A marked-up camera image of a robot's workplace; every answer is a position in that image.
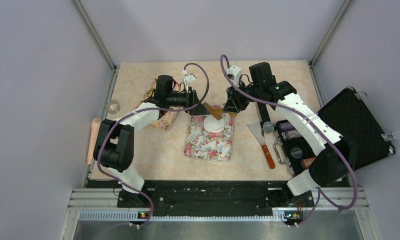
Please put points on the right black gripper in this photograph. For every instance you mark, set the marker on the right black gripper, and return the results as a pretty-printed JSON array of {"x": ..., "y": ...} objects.
[{"x": 234, "y": 103}]

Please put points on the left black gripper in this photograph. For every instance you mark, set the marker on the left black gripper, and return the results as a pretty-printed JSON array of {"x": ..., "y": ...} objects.
[{"x": 192, "y": 99}]

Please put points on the wooden double-ended rolling pin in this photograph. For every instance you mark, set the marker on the wooden double-ended rolling pin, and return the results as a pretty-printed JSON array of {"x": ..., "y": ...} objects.
[{"x": 218, "y": 112}]

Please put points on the white dough piece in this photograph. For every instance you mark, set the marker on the white dough piece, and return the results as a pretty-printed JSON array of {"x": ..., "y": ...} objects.
[{"x": 213, "y": 125}]

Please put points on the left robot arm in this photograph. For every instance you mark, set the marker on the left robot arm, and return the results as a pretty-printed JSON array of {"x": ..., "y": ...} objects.
[{"x": 115, "y": 143}]

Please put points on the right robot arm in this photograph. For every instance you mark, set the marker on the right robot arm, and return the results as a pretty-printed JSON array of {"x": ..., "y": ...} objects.
[{"x": 335, "y": 153}]

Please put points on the black ridged rolling stick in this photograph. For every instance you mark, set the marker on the black ridged rolling stick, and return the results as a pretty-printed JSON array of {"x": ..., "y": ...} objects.
[{"x": 263, "y": 113}]

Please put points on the yellow floral cloth pad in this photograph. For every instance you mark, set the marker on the yellow floral cloth pad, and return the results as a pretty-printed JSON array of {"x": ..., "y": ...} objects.
[{"x": 169, "y": 96}]

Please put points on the grey round knob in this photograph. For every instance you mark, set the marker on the grey round knob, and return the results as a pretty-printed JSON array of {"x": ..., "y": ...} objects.
[{"x": 268, "y": 127}]

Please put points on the open black poker chip case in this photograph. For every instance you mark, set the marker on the open black poker chip case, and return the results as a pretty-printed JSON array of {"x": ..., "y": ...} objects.
[{"x": 347, "y": 114}]

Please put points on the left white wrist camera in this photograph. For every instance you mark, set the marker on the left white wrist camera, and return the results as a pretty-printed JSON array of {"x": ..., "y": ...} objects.
[{"x": 187, "y": 79}]

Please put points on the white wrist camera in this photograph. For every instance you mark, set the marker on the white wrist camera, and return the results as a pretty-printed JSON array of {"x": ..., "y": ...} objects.
[
  {"x": 234, "y": 73},
  {"x": 187, "y": 79}
]

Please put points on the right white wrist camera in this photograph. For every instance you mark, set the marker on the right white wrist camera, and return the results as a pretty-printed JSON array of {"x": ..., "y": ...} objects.
[{"x": 234, "y": 73}]

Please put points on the metal scraper with red handle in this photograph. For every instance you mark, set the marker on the metal scraper with red handle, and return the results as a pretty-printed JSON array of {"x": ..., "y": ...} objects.
[{"x": 258, "y": 133}]

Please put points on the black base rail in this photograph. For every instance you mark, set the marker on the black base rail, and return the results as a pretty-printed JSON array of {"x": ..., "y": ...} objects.
[{"x": 206, "y": 201}]

